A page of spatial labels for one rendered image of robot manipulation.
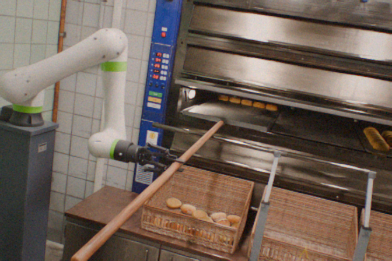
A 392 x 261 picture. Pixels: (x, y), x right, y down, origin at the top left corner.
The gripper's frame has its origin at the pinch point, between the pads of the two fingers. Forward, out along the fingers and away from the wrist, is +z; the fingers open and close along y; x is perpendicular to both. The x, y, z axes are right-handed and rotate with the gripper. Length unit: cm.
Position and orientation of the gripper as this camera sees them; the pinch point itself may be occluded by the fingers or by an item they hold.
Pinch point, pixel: (175, 164)
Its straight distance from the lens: 173.2
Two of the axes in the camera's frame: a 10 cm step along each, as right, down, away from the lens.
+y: -1.6, 9.6, 2.2
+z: 9.5, 2.1, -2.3
